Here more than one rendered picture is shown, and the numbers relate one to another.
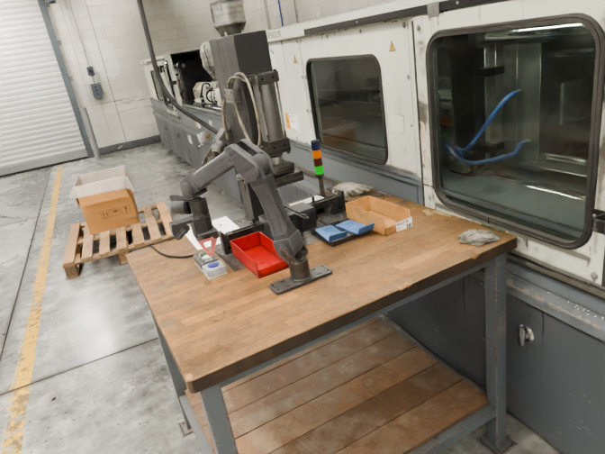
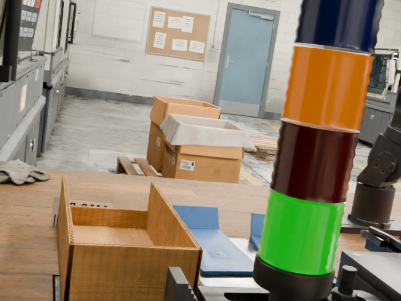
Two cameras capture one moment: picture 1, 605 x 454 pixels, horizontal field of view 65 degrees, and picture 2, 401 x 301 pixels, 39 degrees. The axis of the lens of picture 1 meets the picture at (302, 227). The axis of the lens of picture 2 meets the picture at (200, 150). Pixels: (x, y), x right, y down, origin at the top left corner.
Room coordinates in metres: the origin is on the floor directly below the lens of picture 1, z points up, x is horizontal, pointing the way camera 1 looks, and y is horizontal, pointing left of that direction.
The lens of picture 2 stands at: (2.29, -0.13, 1.14)
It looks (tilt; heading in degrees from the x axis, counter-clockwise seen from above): 10 degrees down; 188
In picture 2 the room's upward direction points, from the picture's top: 8 degrees clockwise
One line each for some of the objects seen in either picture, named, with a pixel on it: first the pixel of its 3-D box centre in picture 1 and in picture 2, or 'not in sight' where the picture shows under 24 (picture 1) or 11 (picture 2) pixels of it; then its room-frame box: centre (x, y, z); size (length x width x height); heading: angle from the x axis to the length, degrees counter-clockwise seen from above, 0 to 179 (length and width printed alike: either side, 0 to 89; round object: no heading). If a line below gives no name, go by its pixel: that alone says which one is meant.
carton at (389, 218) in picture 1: (377, 214); (113, 239); (1.71, -0.29, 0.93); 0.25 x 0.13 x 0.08; 25
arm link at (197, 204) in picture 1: (197, 206); not in sight; (1.50, 0.33, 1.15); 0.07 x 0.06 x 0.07; 62
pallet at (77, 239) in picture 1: (121, 234); not in sight; (4.51, 1.79, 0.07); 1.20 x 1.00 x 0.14; 18
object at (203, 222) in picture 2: (355, 223); (210, 236); (1.65, -0.19, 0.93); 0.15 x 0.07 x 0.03; 29
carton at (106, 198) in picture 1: (108, 198); not in sight; (4.78, 1.92, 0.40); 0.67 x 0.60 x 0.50; 17
